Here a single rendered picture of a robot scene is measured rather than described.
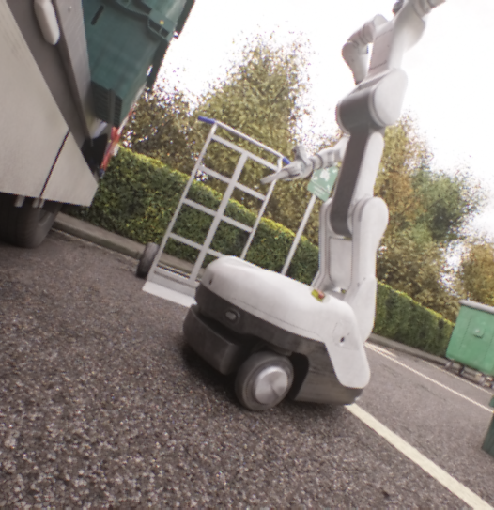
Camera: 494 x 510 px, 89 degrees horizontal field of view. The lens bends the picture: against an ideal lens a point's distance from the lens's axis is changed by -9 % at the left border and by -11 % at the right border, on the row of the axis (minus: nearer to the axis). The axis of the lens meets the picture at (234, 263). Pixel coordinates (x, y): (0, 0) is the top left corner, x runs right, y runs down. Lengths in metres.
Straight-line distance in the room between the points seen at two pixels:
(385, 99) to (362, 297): 0.71
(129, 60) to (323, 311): 0.85
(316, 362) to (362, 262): 0.44
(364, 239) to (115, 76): 0.92
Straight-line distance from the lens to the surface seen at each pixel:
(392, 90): 1.23
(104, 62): 0.92
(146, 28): 0.97
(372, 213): 1.08
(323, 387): 0.88
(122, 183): 3.46
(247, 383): 0.75
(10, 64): 0.48
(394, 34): 1.42
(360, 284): 1.10
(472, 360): 6.56
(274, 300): 0.71
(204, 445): 0.62
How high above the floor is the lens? 0.35
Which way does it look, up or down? level
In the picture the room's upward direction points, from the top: 23 degrees clockwise
